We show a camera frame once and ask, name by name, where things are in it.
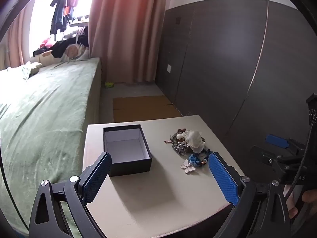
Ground green pillow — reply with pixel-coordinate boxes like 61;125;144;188
1;62;42;82

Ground brown seed bead bracelet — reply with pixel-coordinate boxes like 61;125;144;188
170;128;191;144

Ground green bed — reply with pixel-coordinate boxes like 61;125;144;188
1;58;101;235

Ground dark wardrobe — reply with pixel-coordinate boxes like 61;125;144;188
156;0;316;182

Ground black jewelry box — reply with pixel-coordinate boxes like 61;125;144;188
103;124;152;177

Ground person right hand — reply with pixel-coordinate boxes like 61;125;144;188
286;188;317;219

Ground clothes pile on bed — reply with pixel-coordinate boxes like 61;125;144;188
31;26;89;62

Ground green toy on floor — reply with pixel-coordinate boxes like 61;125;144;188
104;82;115;89

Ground blue fabric scrunchie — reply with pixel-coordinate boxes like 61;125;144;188
188;149;211;167

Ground pink curtain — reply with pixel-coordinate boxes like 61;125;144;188
88;0;166;83
7;5;33;68

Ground black cable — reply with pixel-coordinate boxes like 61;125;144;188
284;121;317;204

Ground white square table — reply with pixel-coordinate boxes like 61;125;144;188
88;115;238;237

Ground hanging dark clothes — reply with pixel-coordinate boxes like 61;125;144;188
50;0;78;35

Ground brown cardboard sheet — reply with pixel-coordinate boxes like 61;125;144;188
113;96;182;123

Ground pink left curtain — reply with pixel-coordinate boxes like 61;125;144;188
7;5;33;68

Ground grey stone bead bracelet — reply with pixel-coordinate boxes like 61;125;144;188
170;138;192;155

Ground white butterfly hair clip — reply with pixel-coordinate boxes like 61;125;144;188
180;160;196;174

